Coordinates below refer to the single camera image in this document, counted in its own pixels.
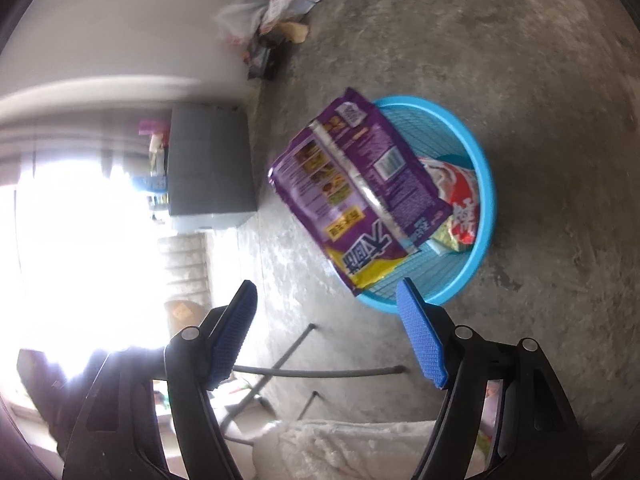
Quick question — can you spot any purple snack packet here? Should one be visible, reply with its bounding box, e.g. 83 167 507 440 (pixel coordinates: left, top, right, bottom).
267 87 453 297

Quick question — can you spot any cardboard box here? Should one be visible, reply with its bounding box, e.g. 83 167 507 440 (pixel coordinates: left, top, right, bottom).
164 299 206 341

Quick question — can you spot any blue bottle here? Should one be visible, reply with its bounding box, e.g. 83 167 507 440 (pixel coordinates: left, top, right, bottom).
132 175 168 193

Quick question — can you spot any grey cabinet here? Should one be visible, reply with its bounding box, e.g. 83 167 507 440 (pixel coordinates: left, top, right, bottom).
167 104 258 231

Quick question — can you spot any red and white snack packet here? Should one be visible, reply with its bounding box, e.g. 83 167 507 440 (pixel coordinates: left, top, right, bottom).
419 156 481 253

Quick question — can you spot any folding table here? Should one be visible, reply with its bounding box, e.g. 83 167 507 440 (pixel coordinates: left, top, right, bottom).
220 322 406 441

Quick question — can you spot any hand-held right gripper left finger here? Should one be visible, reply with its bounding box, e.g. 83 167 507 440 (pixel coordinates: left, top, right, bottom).
62 280 258 480

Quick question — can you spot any dark blurred object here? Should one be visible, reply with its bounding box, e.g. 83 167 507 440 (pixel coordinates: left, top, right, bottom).
16 347 108 461

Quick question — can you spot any black box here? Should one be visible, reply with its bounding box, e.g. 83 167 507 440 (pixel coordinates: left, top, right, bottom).
245 35 283 81

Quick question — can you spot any brown paper bag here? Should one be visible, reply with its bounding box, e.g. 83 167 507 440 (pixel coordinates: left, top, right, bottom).
277 20 310 43

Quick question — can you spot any green snack packet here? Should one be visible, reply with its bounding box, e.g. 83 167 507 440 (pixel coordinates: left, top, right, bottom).
425 220 471 256

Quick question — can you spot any white plastic bag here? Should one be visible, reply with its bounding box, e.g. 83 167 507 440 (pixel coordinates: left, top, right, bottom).
215 0 271 43

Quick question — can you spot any blue plastic waste basket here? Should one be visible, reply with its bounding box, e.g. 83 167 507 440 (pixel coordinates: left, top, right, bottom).
330 96 500 317

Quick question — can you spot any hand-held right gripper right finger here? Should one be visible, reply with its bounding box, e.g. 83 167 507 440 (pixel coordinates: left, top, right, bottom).
396 277 592 480

